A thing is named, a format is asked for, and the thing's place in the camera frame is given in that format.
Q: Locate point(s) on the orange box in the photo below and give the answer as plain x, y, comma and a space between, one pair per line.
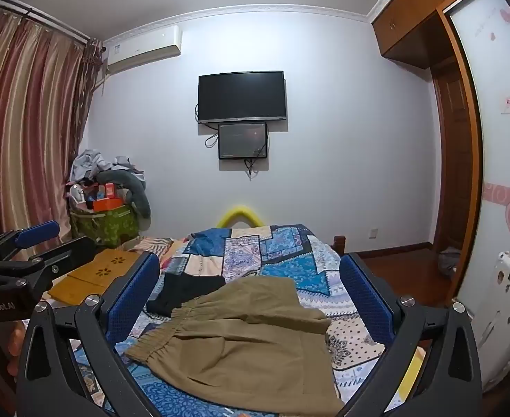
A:
107, 204

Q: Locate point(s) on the green storage bag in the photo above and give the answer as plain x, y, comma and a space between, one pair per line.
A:
107, 226

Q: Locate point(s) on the patchwork patterned quilt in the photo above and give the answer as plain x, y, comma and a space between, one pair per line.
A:
272, 252

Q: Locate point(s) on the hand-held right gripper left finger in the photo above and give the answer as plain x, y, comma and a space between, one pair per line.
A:
137, 289

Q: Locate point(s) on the wooden bed post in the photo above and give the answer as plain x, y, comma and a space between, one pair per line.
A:
340, 244

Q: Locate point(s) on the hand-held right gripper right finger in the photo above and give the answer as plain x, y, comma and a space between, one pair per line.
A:
367, 291

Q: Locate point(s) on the pile of clothes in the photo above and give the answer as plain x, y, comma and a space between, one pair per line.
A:
92, 163

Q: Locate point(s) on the black wall television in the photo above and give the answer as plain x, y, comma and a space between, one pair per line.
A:
242, 95

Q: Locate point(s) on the striped red curtain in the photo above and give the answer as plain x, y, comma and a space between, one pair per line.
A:
25, 130

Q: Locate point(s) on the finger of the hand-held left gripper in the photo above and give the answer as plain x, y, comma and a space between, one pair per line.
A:
70, 254
38, 232

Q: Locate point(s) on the yellow foam noodle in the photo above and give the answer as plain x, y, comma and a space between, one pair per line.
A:
237, 213

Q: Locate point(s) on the wooden overhead cabinet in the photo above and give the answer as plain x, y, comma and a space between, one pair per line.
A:
415, 13

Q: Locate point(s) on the small black wall monitor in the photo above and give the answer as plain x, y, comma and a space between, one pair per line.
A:
242, 140

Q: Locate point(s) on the white wall socket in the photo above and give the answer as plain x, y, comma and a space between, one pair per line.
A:
373, 233

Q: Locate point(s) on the white cabinet with stickers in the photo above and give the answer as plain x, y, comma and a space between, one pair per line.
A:
504, 312

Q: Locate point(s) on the person's left hand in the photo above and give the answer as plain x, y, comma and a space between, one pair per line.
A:
15, 349

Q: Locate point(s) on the white air conditioner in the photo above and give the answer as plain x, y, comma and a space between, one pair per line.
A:
144, 50

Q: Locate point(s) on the grey bag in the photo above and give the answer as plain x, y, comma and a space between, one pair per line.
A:
449, 263

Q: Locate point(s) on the black garment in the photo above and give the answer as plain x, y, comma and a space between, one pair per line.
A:
185, 293

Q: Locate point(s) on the mustard yellow folded cloth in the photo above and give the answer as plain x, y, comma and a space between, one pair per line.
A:
103, 269

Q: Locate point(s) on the yellow orange blanket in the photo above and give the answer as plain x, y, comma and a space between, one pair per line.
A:
411, 373

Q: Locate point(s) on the khaki pants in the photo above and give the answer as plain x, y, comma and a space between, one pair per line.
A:
242, 347

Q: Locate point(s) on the white wardrobe sliding door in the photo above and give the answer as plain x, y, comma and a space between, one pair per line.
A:
502, 160

